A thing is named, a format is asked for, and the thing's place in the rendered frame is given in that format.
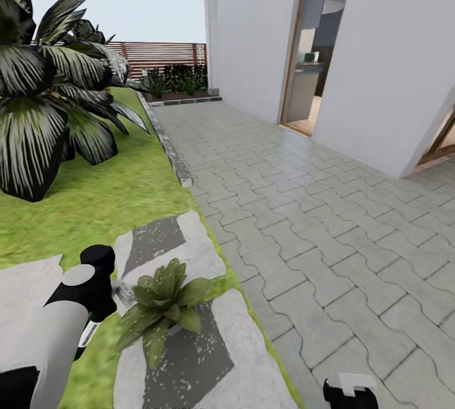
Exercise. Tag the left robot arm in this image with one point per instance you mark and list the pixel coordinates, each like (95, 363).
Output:
(35, 370)

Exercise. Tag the insectifuge atomizer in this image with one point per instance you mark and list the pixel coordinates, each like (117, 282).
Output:
(90, 328)

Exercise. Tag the door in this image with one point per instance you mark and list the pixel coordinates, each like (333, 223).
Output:
(443, 142)

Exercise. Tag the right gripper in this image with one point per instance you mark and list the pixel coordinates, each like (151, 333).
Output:
(363, 400)

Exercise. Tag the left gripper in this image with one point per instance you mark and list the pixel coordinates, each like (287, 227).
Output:
(104, 305)

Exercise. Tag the pot plant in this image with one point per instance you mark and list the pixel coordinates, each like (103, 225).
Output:
(162, 309)

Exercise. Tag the fixed window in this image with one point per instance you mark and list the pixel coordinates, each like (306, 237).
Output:
(316, 29)

